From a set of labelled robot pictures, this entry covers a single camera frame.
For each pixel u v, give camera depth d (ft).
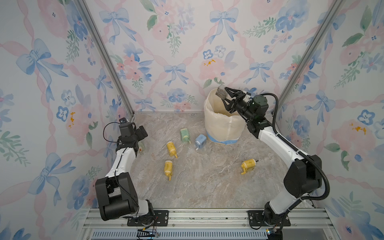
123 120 2.48
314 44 2.66
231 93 2.25
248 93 2.46
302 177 1.49
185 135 3.20
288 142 1.68
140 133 2.64
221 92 2.43
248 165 2.78
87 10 2.31
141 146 3.05
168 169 2.70
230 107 2.35
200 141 3.12
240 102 2.26
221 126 2.69
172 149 2.99
